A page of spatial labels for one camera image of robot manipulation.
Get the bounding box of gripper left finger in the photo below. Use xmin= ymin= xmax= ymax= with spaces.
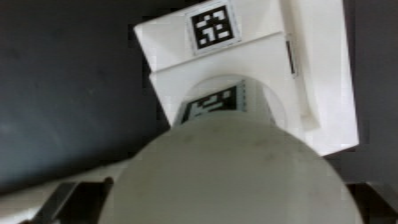
xmin=29 ymin=177 xmax=113 ymax=224

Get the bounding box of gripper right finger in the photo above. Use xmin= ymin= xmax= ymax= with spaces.
xmin=346 ymin=182 xmax=398 ymax=224

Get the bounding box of white lamp bulb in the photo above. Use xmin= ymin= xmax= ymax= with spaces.
xmin=99 ymin=79 xmax=365 ymax=224

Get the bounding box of white lamp base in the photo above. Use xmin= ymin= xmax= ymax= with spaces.
xmin=133 ymin=0 xmax=358 ymax=155

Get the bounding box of white frame wall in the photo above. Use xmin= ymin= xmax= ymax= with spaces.
xmin=0 ymin=161 xmax=127 ymax=224

